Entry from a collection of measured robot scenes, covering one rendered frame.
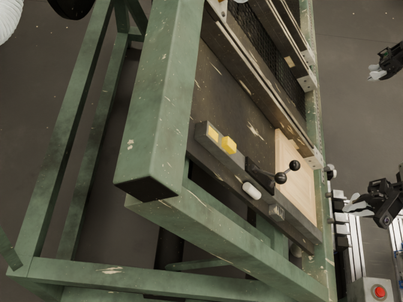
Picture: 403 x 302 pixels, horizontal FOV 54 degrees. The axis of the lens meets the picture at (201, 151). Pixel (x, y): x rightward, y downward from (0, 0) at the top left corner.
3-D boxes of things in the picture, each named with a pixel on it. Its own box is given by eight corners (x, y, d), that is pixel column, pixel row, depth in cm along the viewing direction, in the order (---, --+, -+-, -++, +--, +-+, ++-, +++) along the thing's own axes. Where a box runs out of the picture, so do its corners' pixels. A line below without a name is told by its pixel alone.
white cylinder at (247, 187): (241, 191, 126) (253, 200, 131) (250, 189, 124) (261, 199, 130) (241, 182, 127) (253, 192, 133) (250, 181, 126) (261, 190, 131)
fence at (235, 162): (313, 244, 174) (322, 243, 172) (194, 138, 108) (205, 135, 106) (313, 233, 177) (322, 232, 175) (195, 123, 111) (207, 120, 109)
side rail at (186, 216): (303, 304, 165) (329, 304, 159) (123, 207, 88) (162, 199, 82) (302, 289, 168) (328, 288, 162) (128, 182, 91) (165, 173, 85)
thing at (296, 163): (271, 192, 134) (304, 168, 131) (267, 187, 131) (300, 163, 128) (266, 184, 136) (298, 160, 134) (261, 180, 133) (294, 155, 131)
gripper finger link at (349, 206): (345, 200, 130) (372, 193, 124) (342, 213, 126) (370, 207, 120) (340, 193, 129) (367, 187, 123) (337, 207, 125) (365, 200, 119)
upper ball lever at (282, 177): (250, 175, 127) (285, 188, 117) (244, 170, 124) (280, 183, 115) (256, 165, 127) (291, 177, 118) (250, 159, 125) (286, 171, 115)
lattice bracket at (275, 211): (276, 222, 144) (284, 220, 143) (268, 214, 140) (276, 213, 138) (276, 211, 146) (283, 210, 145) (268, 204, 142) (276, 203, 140)
